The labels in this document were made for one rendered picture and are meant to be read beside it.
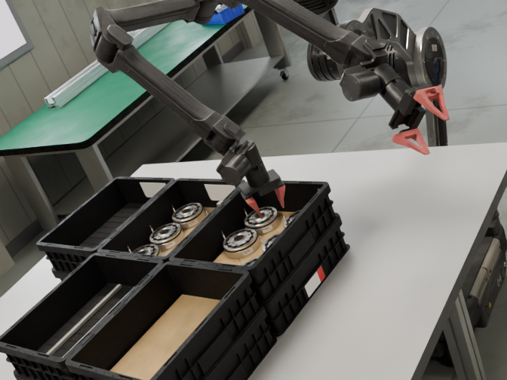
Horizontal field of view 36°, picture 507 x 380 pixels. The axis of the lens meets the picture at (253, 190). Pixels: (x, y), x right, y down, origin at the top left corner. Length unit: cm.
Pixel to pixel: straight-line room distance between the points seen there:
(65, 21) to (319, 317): 370
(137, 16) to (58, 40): 319
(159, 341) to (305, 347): 36
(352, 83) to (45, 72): 375
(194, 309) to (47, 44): 343
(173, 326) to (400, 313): 57
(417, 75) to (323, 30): 107
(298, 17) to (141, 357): 90
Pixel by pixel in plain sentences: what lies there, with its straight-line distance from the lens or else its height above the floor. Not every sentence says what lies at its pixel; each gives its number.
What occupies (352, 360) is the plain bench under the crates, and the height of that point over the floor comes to 70.
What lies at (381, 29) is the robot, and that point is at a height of 112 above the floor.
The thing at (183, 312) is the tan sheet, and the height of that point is 83.
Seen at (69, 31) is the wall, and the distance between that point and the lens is 542.
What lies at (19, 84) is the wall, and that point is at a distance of 508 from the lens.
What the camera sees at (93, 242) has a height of 83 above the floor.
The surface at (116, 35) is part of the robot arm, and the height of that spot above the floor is 151.
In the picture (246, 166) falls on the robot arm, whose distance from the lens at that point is 194.
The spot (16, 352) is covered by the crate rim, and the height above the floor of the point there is 92.
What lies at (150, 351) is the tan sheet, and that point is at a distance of 200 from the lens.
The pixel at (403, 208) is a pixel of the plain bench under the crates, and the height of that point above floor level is 70.
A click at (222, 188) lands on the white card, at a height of 90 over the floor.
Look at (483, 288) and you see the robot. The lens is 283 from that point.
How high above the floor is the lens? 193
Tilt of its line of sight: 26 degrees down
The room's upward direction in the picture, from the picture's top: 22 degrees counter-clockwise
